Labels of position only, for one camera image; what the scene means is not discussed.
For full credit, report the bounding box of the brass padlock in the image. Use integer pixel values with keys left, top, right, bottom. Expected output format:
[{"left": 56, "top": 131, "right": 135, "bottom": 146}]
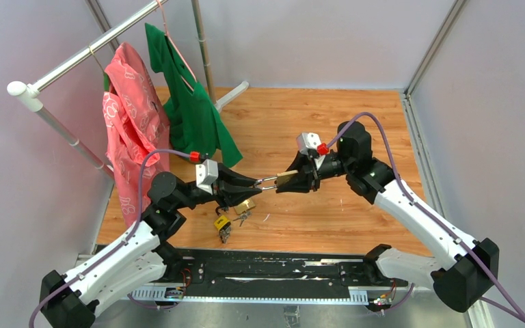
[
  {"left": 254, "top": 170, "right": 297, "bottom": 191},
  {"left": 234, "top": 199, "right": 256, "bottom": 226}
]

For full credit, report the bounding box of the pink clothes hanger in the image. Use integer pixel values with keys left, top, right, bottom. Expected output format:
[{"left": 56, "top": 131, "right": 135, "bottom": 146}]
[{"left": 154, "top": 0, "right": 198, "bottom": 92}]

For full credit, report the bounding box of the aluminium frame rail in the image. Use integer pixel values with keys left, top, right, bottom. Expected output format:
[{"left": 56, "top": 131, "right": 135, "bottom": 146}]
[{"left": 401, "top": 0, "right": 468, "bottom": 206}]

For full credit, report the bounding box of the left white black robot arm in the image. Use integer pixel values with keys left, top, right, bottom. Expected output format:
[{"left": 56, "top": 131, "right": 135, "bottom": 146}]
[{"left": 38, "top": 160, "right": 262, "bottom": 327}]

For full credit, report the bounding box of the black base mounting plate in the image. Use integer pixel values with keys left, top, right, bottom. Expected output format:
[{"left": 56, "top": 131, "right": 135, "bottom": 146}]
[{"left": 152, "top": 249, "right": 409, "bottom": 305}]

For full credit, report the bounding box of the purple cable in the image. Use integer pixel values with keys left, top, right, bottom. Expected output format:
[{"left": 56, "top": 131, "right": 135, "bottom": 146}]
[
  {"left": 27, "top": 149, "right": 200, "bottom": 328},
  {"left": 317, "top": 111, "right": 525, "bottom": 328}
]

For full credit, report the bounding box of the yellow black padlock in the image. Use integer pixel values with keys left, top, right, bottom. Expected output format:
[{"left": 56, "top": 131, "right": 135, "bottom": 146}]
[{"left": 213, "top": 206, "right": 232, "bottom": 244}]

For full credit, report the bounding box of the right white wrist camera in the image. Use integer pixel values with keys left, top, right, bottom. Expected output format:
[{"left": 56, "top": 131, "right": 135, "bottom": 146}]
[{"left": 296, "top": 133, "right": 321, "bottom": 159}]

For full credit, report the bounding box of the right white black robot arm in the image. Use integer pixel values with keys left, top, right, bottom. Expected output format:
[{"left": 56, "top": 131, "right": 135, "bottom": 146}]
[{"left": 276, "top": 121, "right": 500, "bottom": 313}]

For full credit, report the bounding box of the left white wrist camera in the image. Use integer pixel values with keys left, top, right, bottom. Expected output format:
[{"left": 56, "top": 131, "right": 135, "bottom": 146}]
[{"left": 196, "top": 159, "right": 219, "bottom": 195}]

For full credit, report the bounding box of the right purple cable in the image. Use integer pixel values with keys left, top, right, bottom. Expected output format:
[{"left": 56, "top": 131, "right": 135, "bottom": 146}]
[{"left": 317, "top": 111, "right": 525, "bottom": 328}]

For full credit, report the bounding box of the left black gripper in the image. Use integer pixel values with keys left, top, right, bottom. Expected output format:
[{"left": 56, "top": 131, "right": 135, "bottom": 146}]
[{"left": 174, "top": 163, "right": 263, "bottom": 211}]

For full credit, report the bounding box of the pink patterned garment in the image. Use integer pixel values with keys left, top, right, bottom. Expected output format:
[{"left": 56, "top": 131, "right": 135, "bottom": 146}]
[{"left": 102, "top": 42, "right": 170, "bottom": 227}]

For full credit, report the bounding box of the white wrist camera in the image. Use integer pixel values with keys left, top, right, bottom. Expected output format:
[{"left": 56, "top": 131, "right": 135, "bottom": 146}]
[
  {"left": 196, "top": 159, "right": 219, "bottom": 195},
  {"left": 296, "top": 133, "right": 321, "bottom": 159}
]

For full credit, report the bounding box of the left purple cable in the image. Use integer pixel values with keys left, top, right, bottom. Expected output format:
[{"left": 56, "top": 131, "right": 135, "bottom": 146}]
[{"left": 27, "top": 149, "right": 200, "bottom": 328}]

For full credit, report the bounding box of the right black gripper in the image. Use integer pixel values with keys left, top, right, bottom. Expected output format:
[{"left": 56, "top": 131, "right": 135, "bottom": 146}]
[{"left": 274, "top": 150, "right": 353, "bottom": 193}]

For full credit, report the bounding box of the white metal clothes rack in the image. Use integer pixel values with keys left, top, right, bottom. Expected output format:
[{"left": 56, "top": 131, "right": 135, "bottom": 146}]
[{"left": 6, "top": 0, "right": 250, "bottom": 182}]

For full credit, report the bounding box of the green garment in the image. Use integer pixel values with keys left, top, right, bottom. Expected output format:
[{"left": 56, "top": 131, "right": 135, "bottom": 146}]
[{"left": 144, "top": 23, "right": 243, "bottom": 167}]

